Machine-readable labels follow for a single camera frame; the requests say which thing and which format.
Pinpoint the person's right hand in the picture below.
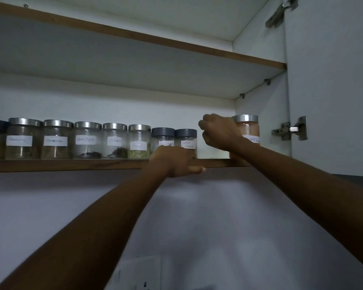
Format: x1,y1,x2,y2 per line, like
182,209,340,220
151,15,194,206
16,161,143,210
198,114,246,151

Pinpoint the person's left hand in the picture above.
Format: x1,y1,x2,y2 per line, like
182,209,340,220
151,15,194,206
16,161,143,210
150,145,206,178

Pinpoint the orange spice jar silver lid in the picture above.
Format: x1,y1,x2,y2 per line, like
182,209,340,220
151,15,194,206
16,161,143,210
229,114,261,161

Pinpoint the yellow spice jar grey lid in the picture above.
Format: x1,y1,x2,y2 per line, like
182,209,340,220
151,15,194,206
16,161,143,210
175,128,198,159

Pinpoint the dark spice jar grey lid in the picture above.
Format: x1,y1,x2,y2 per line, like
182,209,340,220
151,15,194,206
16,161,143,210
151,127,176,155

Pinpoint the green spice jar silver lid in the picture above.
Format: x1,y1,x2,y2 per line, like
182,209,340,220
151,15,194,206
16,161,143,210
127,124,152,159

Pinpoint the brown wooden wall cabinet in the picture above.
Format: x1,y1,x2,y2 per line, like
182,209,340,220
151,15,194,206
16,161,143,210
0,0,363,178

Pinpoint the cabinet door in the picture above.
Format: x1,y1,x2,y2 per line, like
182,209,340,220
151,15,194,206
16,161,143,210
283,0,363,178

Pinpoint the person's right forearm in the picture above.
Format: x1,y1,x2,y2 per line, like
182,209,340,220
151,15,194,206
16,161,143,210
228,137,363,274

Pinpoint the person's left forearm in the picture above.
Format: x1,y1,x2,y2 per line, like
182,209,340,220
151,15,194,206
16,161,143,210
0,159,173,290

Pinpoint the metal cabinet door hinge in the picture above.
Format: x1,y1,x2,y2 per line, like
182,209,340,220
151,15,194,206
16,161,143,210
271,116,308,141
265,0,299,29

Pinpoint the white cabinet shelf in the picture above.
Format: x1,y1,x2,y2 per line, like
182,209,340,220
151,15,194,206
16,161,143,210
0,1,288,100

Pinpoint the white wall socket plate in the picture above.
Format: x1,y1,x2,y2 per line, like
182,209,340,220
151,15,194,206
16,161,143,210
104,255,163,290

